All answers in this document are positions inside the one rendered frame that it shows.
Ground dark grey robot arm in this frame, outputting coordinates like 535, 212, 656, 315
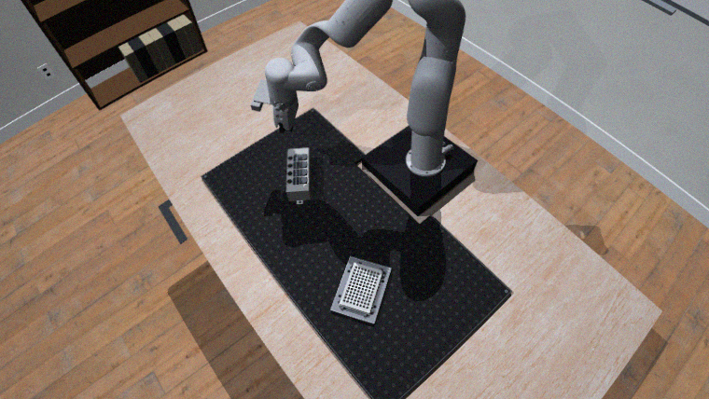
251, 0, 466, 176

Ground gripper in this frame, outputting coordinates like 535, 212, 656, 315
273, 95, 299, 133

